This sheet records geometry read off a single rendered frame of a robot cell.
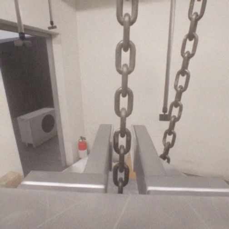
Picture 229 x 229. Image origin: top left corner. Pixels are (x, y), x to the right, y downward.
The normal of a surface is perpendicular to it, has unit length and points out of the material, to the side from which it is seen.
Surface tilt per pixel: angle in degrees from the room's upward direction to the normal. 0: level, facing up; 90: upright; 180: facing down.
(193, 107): 90
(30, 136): 90
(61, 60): 90
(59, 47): 90
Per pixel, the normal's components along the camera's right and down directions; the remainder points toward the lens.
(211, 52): -0.33, 0.29
